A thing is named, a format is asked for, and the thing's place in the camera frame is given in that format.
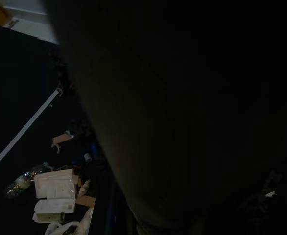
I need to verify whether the cardboard piece with white hook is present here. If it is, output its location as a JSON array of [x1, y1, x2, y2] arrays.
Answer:
[[51, 133, 73, 154]]

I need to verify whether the tan cardboard piece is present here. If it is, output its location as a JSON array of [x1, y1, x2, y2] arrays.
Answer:
[[75, 194, 96, 208]]

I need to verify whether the white plastic bag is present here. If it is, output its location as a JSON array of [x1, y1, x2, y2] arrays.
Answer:
[[44, 207, 95, 235]]

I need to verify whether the clear plastic bottle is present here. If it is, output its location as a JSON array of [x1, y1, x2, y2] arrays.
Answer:
[[4, 162, 54, 199]]

